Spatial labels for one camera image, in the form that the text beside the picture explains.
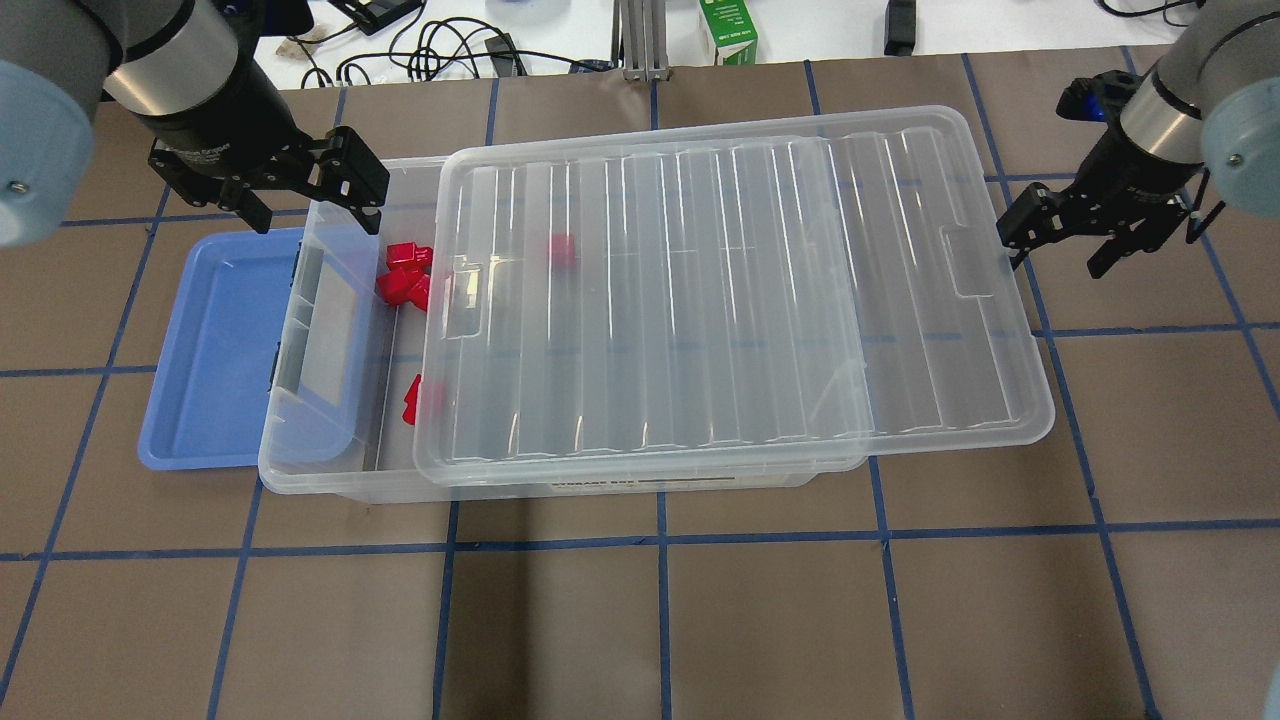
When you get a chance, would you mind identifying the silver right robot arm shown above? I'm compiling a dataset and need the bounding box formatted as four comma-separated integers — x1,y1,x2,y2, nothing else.
997,1,1279,278

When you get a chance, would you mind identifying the green white carton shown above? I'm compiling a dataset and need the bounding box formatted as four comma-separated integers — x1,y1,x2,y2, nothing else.
696,0,760,67

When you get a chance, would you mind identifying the clear plastic storage box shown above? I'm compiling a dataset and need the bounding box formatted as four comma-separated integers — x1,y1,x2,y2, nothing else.
259,146,874,503

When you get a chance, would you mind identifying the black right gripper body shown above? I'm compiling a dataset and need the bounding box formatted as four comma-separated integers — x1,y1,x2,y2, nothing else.
1039,135,1201,251

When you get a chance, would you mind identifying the red block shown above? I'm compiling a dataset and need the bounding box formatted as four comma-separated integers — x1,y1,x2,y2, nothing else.
375,266,431,313
548,232,579,272
401,373,448,427

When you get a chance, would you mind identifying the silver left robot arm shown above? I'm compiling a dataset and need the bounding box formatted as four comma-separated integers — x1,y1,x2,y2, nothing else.
1,1,385,247

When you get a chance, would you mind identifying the black power adapter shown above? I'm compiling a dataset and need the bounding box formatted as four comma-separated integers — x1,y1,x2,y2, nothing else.
883,0,918,56

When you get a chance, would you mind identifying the clear plastic box lid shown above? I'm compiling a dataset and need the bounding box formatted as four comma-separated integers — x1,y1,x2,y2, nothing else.
413,105,1055,489

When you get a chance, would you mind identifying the blue plastic tray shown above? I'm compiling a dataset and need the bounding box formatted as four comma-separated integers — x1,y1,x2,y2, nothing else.
137,228,367,471

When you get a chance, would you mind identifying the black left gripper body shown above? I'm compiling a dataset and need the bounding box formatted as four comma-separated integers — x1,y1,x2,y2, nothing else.
148,100,346,206

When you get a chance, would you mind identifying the red block cluster piece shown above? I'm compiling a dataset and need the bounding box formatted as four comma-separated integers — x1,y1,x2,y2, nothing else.
385,242,434,272

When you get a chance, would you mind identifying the red block in cluster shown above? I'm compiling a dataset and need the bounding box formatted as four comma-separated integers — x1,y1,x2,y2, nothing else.
375,266,431,313

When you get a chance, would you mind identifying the red block under lid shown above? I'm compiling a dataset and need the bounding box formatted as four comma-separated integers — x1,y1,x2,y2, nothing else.
548,232,579,272

